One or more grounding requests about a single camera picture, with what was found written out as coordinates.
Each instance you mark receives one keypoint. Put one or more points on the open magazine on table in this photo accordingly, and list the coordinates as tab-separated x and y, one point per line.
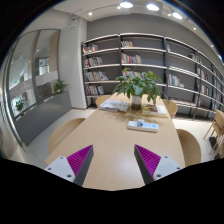
114	105

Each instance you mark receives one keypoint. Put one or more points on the wooden chair right near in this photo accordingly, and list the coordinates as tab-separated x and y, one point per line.
190	147

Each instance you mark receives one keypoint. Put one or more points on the white plant pot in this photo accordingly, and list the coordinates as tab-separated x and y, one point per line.
136	103

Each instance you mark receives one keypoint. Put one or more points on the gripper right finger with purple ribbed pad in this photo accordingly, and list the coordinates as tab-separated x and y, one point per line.
152	166

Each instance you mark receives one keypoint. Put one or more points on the small plant lower left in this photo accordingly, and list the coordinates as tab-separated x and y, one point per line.
20	105

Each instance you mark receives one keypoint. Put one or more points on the large grey bookshelf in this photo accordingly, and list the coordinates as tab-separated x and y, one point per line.
188	76

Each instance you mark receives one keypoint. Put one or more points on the small plant behind glass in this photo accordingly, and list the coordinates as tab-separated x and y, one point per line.
59	86

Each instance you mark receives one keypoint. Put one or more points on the wooden chair far left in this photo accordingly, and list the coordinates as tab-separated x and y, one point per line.
101	99

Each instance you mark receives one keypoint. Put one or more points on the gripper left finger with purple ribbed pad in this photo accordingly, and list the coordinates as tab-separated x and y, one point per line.
73	168

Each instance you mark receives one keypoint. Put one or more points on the wooden chair at side table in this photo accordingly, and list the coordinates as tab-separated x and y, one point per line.
217	128

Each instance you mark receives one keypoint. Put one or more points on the white power strip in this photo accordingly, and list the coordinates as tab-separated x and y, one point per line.
149	127

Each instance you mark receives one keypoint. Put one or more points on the green potted plant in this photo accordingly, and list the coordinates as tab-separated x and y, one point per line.
132	83

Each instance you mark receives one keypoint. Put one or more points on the white charger plug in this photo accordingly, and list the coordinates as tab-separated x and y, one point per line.
140	122

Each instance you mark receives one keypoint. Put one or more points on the wooden chair left near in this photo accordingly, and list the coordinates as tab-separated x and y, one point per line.
62	132

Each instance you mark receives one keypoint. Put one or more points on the wooden chair far right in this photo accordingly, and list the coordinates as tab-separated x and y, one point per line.
171	107

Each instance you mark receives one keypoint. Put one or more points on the yellow book stack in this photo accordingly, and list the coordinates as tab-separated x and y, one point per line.
154	110

